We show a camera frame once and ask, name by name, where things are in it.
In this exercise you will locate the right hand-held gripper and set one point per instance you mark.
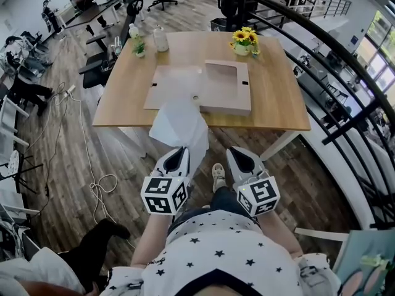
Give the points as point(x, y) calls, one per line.
point(259, 196)

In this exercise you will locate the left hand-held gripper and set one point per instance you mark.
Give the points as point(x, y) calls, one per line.
point(163, 196)

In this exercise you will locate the white garment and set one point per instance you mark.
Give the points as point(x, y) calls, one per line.
point(182, 125)

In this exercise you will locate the beige cardboard folding board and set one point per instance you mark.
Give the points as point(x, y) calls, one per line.
point(172, 85)

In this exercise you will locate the person's right forearm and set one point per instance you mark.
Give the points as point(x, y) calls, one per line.
point(277, 233)

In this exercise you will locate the person's left forearm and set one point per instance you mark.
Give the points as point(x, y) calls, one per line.
point(151, 242)

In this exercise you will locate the person's beige sneaker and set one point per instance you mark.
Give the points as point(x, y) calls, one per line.
point(218, 174)

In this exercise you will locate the person's dark jeans legs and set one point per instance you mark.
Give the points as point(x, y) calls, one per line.
point(225, 199)

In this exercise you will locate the wooden table with white legs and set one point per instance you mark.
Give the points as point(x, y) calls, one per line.
point(277, 88)

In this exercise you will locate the person's star print shirt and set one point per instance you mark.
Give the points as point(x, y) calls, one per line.
point(222, 257)

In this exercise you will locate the black metal railing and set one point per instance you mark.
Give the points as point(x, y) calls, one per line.
point(351, 122)

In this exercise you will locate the small green potted plant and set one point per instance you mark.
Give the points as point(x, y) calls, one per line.
point(139, 49)

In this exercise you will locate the white power strip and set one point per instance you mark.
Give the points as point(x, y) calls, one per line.
point(71, 89)

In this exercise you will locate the potted sunflowers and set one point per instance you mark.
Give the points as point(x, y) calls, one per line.
point(243, 35)

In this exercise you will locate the light blue painted canvas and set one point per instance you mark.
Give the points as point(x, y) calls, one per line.
point(355, 251)

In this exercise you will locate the green drink bottle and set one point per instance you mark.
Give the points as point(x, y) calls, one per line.
point(133, 31)

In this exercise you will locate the dark waste bin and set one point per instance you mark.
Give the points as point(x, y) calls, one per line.
point(219, 24)

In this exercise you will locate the small green-capped bottle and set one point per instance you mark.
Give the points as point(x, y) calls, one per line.
point(373, 261)

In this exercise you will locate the dark desk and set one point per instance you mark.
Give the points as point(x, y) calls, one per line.
point(98, 9)

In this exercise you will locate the large glass window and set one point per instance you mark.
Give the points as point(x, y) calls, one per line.
point(382, 51)

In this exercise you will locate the white metal frame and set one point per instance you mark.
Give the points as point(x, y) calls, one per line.
point(321, 234)

